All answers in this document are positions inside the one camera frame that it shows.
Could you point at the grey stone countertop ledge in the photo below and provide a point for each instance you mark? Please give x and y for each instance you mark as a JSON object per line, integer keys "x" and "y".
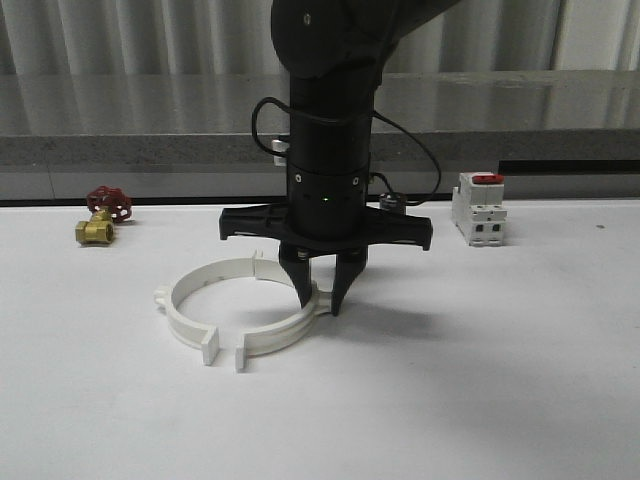
{"x": 552, "y": 133}

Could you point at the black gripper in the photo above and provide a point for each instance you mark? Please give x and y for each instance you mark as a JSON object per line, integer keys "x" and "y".
{"x": 325, "y": 212}

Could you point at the black cylindrical capacitor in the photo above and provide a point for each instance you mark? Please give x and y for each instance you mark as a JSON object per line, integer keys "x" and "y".
{"x": 393, "y": 202}

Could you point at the white circuit breaker red switch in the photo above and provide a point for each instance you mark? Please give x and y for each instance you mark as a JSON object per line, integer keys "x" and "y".
{"x": 477, "y": 208}

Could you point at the brass valve red handwheel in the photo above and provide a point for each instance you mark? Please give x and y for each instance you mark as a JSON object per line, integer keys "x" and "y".
{"x": 109, "y": 206}

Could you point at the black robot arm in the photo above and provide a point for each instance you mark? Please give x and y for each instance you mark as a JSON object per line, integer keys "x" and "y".
{"x": 334, "y": 52}

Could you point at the white half pipe clamp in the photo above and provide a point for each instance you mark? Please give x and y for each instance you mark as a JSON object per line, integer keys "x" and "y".
{"x": 281, "y": 334}
{"x": 197, "y": 335}

